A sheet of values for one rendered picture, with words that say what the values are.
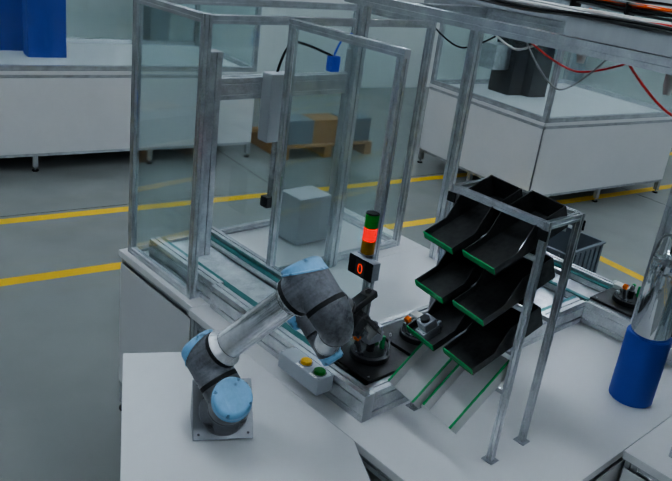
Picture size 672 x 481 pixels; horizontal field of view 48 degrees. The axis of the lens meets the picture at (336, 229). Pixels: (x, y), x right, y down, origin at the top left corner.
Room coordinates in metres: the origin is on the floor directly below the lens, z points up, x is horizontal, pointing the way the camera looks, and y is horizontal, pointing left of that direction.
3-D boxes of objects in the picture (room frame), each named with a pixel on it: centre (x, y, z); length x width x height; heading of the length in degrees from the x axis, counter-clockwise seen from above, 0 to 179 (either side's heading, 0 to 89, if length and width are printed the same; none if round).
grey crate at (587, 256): (4.16, -1.20, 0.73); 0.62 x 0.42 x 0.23; 45
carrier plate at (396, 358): (2.28, -0.17, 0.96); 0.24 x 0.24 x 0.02; 45
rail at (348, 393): (2.37, 0.13, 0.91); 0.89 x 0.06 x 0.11; 45
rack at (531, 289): (2.11, -0.52, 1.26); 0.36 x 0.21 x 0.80; 45
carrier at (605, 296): (3.02, -1.32, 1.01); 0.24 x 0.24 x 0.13; 45
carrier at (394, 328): (2.46, -0.35, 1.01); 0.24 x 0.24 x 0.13; 45
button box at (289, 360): (2.19, 0.04, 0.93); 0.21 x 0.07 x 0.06; 45
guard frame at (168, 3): (3.33, 0.29, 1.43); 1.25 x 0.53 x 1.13; 135
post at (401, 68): (2.52, -0.15, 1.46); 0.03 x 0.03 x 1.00; 45
